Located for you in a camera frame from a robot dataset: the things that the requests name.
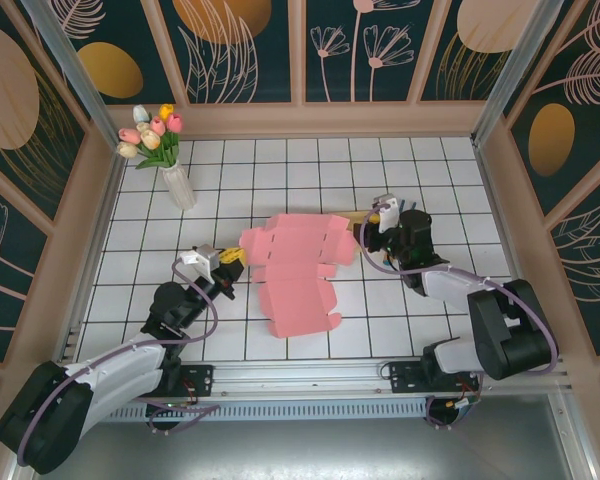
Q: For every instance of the yellow paper box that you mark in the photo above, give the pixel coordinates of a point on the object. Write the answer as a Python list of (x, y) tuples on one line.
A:
[(355, 216)]

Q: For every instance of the pink paper box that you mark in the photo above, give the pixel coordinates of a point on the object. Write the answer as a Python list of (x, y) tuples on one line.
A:
[(295, 270)]

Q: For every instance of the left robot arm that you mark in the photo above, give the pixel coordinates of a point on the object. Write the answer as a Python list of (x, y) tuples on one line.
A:
[(120, 370)]

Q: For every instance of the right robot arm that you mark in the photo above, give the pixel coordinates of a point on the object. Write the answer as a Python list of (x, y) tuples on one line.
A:
[(510, 330)]

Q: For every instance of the white ribbed vase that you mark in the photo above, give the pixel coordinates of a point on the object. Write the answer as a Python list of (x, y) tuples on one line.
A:
[(180, 187)]

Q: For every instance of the artificial tulip bouquet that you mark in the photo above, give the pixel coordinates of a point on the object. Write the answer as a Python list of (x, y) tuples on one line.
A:
[(152, 137)]

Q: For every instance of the grey metal sheet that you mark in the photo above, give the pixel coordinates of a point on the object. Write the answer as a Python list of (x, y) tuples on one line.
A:
[(300, 450)]

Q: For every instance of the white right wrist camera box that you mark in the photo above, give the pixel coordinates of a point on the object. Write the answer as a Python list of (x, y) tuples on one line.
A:
[(387, 212)]

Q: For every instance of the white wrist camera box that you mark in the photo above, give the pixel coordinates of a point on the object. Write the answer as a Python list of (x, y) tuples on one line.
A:
[(387, 212), (200, 257)]

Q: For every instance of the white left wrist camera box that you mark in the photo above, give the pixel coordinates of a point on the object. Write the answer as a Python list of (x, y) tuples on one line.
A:
[(200, 257)]

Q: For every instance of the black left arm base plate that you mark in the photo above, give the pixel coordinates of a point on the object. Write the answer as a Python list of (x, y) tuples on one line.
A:
[(200, 380)]

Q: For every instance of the aluminium mounting rail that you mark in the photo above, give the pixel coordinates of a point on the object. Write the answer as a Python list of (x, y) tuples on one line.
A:
[(300, 375)]

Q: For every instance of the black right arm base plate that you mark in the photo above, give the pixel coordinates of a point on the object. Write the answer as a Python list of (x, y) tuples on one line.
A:
[(405, 377)]

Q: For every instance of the aluminium frame post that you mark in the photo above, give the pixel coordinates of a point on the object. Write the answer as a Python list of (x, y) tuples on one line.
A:
[(520, 70), (69, 65)]

